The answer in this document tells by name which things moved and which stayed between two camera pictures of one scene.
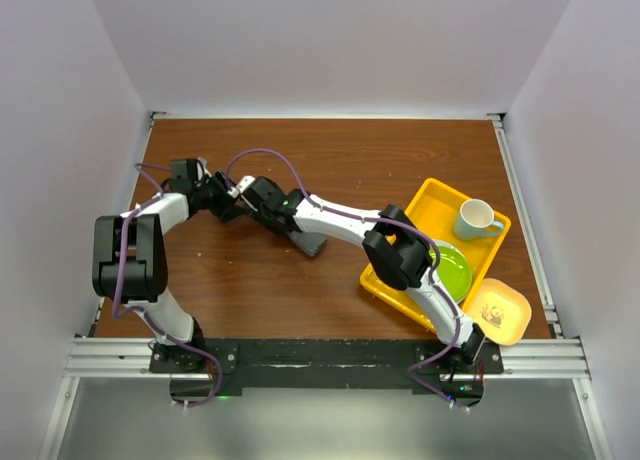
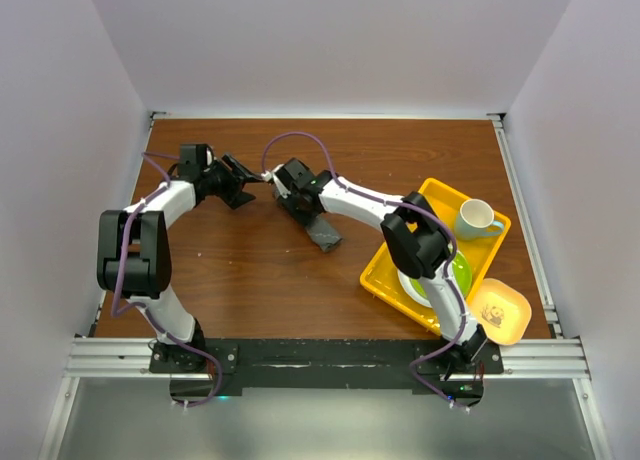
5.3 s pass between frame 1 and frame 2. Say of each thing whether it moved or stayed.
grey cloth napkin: moved
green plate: stayed
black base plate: stayed
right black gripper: moved
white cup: stayed
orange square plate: stayed
